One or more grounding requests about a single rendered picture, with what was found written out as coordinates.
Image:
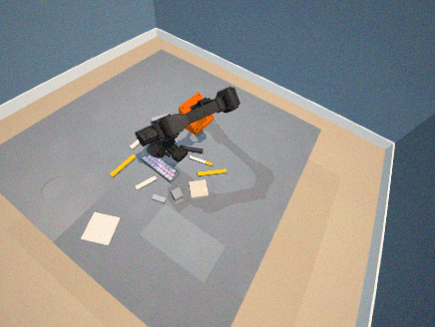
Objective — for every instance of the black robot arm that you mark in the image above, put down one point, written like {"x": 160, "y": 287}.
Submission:
{"x": 169, "y": 126}

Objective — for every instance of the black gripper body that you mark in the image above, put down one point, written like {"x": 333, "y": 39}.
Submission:
{"x": 177, "y": 153}

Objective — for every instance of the yellow cylinder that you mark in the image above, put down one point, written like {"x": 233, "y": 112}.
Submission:
{"x": 211, "y": 171}

